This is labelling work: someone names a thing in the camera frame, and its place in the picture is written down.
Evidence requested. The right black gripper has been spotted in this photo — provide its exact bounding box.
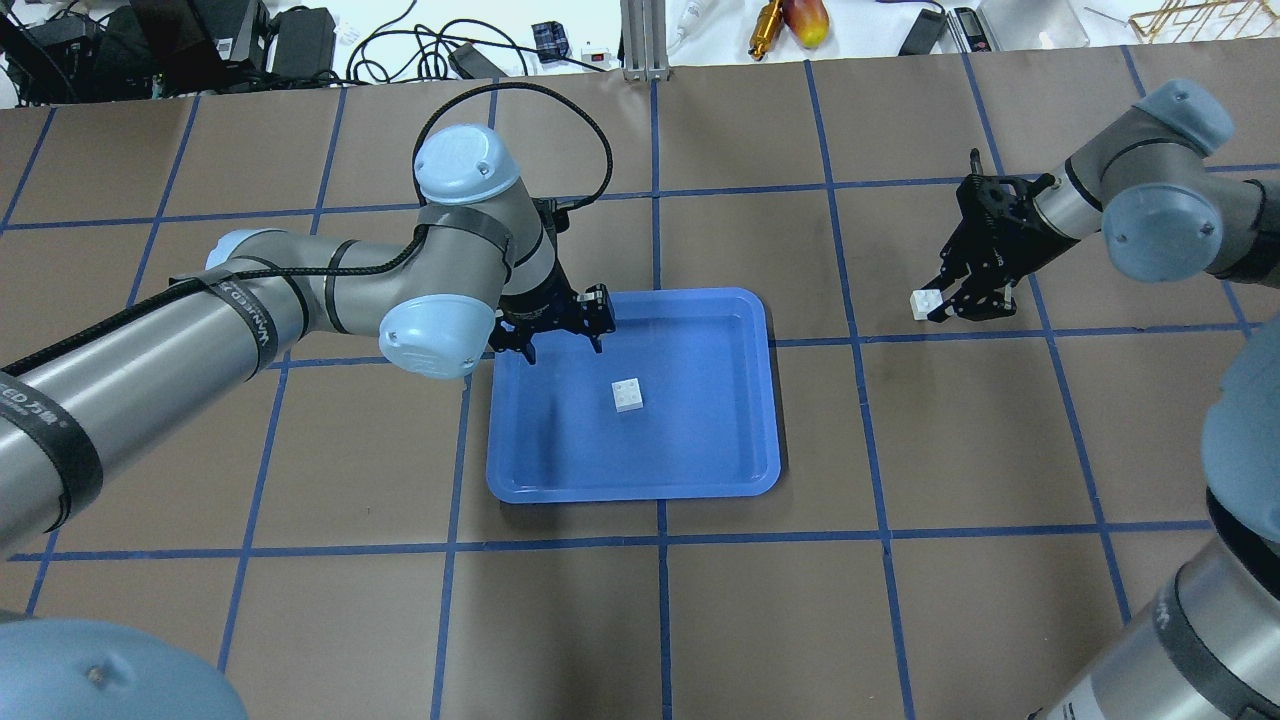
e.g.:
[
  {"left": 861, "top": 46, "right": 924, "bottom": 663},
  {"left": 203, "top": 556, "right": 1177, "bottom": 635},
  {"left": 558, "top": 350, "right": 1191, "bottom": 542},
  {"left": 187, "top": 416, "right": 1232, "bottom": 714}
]
[{"left": 922, "top": 150, "right": 1056, "bottom": 323}]

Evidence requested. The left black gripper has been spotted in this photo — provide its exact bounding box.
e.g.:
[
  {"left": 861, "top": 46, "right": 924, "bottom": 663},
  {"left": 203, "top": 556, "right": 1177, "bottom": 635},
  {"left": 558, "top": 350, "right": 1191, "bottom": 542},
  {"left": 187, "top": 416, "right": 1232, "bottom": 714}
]
[{"left": 488, "top": 284, "right": 616, "bottom": 366}]

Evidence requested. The white block with studs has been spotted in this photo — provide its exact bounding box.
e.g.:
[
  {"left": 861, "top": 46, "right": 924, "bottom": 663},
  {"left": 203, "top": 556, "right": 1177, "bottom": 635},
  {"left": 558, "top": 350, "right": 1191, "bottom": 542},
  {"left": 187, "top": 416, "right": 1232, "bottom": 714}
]
[{"left": 611, "top": 378, "right": 644, "bottom": 413}]

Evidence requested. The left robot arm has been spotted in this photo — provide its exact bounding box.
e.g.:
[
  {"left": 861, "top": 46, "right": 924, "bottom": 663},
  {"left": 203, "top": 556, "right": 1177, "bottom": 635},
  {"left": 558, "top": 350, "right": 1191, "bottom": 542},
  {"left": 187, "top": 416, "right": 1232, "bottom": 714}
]
[{"left": 1, "top": 124, "right": 616, "bottom": 555}]

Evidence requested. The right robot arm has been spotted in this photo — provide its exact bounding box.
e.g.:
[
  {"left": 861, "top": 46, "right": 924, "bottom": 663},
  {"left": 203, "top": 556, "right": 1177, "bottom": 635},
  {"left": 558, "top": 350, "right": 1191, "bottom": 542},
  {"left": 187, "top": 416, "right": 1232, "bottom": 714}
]
[{"left": 909, "top": 78, "right": 1277, "bottom": 719}]

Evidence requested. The blue plastic tray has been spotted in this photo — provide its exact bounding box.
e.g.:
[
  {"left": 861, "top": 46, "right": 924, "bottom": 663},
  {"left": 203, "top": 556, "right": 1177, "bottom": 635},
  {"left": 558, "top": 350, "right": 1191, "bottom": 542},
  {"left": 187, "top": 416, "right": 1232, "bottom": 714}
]
[{"left": 486, "top": 287, "right": 782, "bottom": 503}]

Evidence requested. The black remote device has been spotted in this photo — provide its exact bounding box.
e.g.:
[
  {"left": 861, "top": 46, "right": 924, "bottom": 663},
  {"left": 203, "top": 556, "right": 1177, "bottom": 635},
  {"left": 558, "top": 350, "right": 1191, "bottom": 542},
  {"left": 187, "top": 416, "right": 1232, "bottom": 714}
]
[{"left": 899, "top": 9, "right": 947, "bottom": 56}]

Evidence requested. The small black box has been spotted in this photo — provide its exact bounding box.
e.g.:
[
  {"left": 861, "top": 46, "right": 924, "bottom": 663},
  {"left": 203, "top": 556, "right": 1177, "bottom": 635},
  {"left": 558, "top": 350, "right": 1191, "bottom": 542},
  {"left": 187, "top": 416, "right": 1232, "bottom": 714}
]
[{"left": 531, "top": 20, "right": 570, "bottom": 65}]

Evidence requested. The red yellow fruit toy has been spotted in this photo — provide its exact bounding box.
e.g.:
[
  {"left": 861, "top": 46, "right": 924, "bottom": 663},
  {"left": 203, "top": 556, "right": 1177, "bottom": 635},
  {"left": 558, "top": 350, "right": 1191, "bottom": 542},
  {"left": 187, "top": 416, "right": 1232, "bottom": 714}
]
[{"left": 782, "top": 0, "right": 831, "bottom": 50}]

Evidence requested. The brass metal cylinder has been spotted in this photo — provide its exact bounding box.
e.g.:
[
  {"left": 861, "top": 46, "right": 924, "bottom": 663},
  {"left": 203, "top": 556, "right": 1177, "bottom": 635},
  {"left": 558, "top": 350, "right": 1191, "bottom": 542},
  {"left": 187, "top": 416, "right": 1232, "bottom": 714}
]
[{"left": 748, "top": 0, "right": 785, "bottom": 61}]

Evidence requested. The black power adapter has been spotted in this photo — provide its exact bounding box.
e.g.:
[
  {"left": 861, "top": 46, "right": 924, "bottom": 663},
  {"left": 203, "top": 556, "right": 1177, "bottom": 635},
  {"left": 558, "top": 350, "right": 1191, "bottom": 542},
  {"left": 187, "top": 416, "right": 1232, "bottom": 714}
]
[{"left": 270, "top": 6, "right": 337, "bottom": 81}]

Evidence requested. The white switch with red button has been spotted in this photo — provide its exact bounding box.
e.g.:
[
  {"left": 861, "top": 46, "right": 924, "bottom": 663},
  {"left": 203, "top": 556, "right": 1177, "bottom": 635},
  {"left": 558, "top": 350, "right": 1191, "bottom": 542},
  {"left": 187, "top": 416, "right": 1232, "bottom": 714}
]
[{"left": 579, "top": 44, "right": 614, "bottom": 69}]

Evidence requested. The black cable bundle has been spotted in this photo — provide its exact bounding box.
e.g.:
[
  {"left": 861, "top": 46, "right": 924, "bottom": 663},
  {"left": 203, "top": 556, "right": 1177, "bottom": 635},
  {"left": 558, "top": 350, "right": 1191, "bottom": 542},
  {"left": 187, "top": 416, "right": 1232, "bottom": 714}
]
[{"left": 346, "top": 0, "right": 611, "bottom": 86}]

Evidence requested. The aluminium frame post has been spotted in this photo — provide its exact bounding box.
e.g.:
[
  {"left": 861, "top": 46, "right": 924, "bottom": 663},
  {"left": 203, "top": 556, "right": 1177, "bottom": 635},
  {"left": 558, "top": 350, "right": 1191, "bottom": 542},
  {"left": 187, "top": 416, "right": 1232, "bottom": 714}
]
[{"left": 618, "top": 0, "right": 671, "bottom": 83}]

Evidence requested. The gold wire rack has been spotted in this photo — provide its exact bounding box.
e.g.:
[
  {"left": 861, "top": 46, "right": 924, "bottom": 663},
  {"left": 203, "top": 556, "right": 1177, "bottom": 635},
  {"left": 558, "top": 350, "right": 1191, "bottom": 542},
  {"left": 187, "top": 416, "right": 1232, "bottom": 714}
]
[{"left": 1126, "top": 1, "right": 1279, "bottom": 45}]

